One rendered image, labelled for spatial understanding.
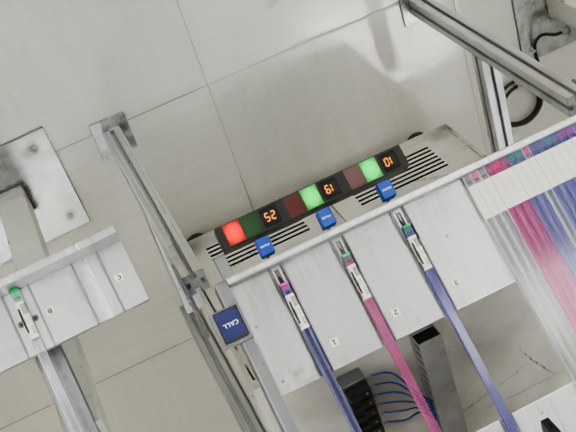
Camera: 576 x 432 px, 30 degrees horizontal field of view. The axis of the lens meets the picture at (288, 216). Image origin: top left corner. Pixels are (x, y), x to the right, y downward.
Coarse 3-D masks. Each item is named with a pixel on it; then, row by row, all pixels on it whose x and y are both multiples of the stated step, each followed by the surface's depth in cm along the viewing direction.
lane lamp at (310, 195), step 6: (312, 186) 176; (300, 192) 176; (306, 192) 176; (312, 192) 176; (318, 192) 176; (306, 198) 176; (312, 198) 176; (318, 198) 176; (306, 204) 176; (312, 204) 176; (318, 204) 176
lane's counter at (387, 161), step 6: (390, 150) 179; (378, 156) 178; (384, 156) 178; (390, 156) 178; (396, 156) 178; (384, 162) 178; (390, 162) 178; (396, 162) 178; (384, 168) 178; (390, 168) 178
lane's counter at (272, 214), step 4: (264, 208) 175; (268, 208) 175; (272, 208) 175; (276, 208) 175; (260, 212) 175; (264, 212) 175; (268, 212) 175; (272, 212) 175; (276, 212) 175; (264, 216) 175; (268, 216) 175; (272, 216) 175; (276, 216) 175; (264, 220) 174; (268, 220) 174; (272, 220) 175; (276, 220) 175; (280, 220) 175; (264, 224) 174; (268, 224) 174; (272, 224) 174
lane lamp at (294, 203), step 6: (288, 198) 176; (294, 198) 176; (300, 198) 176; (288, 204) 175; (294, 204) 175; (300, 204) 175; (288, 210) 175; (294, 210) 175; (300, 210) 175; (306, 210) 175; (294, 216) 175
